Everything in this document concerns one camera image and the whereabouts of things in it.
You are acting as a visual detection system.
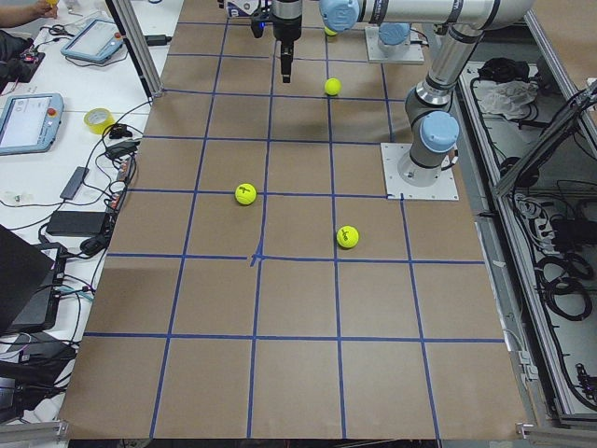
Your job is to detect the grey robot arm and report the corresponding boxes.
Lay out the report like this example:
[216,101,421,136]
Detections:
[378,22,410,59]
[319,1,534,187]

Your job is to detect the Wilson tennis ball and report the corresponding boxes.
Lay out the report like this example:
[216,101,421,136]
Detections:
[336,225,360,249]

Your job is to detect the black laptop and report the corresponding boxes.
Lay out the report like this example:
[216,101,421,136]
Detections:
[1,228,66,335]

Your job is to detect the teach pendant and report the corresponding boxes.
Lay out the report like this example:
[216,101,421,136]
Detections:
[1,93,64,156]
[61,35,123,65]

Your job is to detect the black power adapter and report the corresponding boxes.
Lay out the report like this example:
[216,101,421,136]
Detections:
[46,211,107,237]

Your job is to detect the aluminium frame post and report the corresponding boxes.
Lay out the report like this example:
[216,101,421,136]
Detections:
[105,0,163,99]

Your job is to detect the far teach pendant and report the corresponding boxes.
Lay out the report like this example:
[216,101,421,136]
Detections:
[61,35,123,65]

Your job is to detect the near teach pendant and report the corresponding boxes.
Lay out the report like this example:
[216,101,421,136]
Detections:
[1,93,64,156]

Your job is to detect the HEAD tennis ball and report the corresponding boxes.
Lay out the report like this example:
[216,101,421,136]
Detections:
[234,183,257,206]

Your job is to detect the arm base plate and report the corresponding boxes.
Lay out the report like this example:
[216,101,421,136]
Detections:
[365,22,424,64]
[381,143,459,201]

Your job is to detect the far yellow tennis ball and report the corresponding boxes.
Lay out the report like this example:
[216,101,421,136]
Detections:
[324,77,342,96]

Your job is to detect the white crumpled cloth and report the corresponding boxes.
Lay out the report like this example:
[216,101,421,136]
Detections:
[479,80,538,119]

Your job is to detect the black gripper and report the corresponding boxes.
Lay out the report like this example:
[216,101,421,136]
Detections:
[271,0,302,84]

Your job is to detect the yellow tape roll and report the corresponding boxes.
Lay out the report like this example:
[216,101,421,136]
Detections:
[83,107,116,135]

